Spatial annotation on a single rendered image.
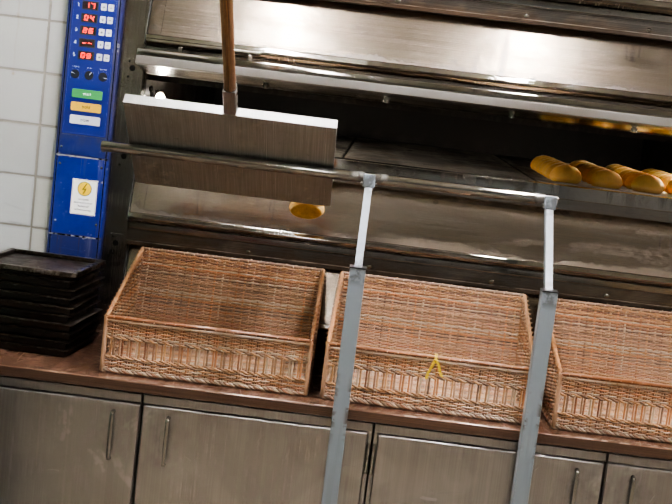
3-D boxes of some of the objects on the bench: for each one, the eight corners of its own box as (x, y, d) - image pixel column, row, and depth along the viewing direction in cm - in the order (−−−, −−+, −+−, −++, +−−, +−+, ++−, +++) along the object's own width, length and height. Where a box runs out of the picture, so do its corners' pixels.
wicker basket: (327, 359, 375) (338, 269, 371) (515, 384, 373) (528, 292, 369) (316, 399, 327) (328, 295, 323) (532, 427, 325) (547, 323, 321)
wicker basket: (130, 335, 376) (139, 244, 372) (317, 358, 375) (328, 267, 372) (95, 372, 328) (105, 268, 324) (309, 398, 327) (321, 294, 323)
